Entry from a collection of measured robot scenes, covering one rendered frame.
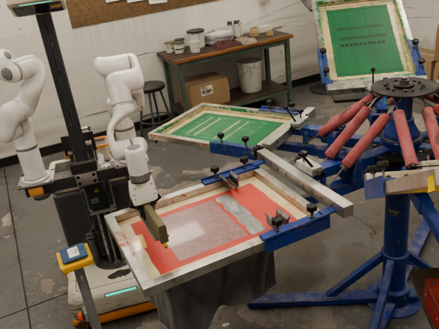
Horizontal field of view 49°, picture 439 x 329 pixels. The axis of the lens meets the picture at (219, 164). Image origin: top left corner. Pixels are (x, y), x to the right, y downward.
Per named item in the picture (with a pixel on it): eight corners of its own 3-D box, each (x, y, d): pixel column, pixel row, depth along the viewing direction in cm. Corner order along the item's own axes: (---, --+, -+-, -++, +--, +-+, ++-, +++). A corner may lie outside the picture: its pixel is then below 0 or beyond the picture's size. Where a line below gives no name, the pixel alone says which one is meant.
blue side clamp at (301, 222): (266, 254, 183) (265, 239, 179) (260, 247, 187) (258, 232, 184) (330, 228, 193) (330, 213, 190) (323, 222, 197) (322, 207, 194)
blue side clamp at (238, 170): (206, 195, 229) (204, 182, 226) (202, 190, 233) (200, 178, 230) (260, 176, 239) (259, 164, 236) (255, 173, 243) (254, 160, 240)
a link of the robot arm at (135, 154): (119, 138, 185) (144, 132, 187) (125, 162, 190) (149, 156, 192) (124, 152, 172) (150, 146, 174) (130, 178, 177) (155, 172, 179)
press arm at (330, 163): (308, 184, 216) (307, 174, 214) (300, 179, 221) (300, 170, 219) (338, 173, 222) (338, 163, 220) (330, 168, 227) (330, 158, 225)
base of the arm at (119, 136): (116, 153, 237) (109, 124, 230) (141, 147, 239) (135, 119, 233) (118, 166, 223) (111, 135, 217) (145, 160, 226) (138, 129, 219)
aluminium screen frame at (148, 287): (145, 298, 166) (143, 290, 165) (105, 222, 215) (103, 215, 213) (329, 223, 193) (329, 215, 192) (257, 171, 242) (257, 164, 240)
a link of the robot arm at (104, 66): (89, 45, 193) (135, 37, 197) (103, 108, 223) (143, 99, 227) (95, 69, 185) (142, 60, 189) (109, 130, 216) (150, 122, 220)
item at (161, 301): (179, 362, 194) (162, 279, 175) (146, 297, 231) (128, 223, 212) (187, 359, 195) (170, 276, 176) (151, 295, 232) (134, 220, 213)
